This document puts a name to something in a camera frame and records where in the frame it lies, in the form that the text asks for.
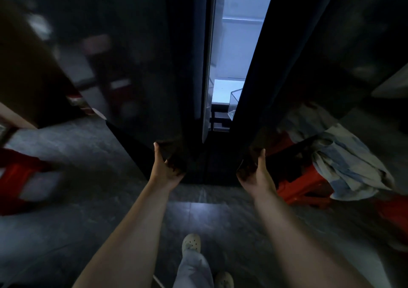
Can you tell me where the person's right hand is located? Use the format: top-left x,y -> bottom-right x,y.
236,148 -> 278,200

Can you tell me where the person's left hand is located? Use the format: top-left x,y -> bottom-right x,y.
149,142 -> 187,193

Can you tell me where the black refrigerator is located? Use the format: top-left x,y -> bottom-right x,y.
0,0 -> 408,186

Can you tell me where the person's right forearm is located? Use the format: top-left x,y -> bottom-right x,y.
253,189 -> 374,288

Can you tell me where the person's left forearm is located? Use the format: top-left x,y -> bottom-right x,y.
72,178 -> 173,288

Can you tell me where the person's grey trouser leg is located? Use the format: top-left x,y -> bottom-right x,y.
172,249 -> 214,288

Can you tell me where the red plastic stool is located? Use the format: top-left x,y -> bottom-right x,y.
266,131 -> 335,210
0,149 -> 64,217

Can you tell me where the white perforated shoe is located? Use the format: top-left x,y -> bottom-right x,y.
214,271 -> 235,288
181,233 -> 202,255

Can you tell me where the shallow clear door bin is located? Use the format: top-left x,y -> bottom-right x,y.
229,88 -> 244,119

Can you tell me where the blue white cloth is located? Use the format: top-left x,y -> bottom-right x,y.
311,123 -> 396,202

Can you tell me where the red white package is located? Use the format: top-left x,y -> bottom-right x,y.
67,95 -> 96,115

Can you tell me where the brown wooden display cabinet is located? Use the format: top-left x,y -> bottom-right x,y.
0,0 -> 88,129

